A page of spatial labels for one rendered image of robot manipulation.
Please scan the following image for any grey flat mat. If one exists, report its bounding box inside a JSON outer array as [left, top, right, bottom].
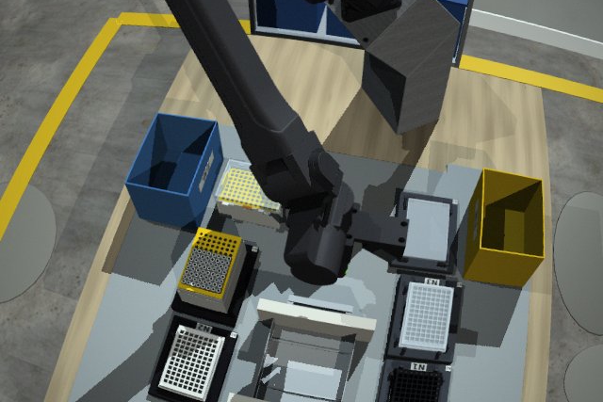
[[68, 124, 530, 402]]

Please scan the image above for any blue open-top bin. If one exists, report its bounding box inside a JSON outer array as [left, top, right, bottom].
[[125, 112, 224, 231]]

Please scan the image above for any white multi-well plate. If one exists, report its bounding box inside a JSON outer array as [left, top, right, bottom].
[[399, 281, 454, 353], [158, 325, 225, 402]]

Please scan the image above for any yellow open-top box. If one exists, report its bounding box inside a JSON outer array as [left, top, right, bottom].
[[463, 168, 545, 287]]

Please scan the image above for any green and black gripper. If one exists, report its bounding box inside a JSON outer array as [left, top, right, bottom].
[[338, 226, 350, 278]]

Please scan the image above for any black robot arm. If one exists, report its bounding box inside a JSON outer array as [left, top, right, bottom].
[[165, 0, 410, 285]]

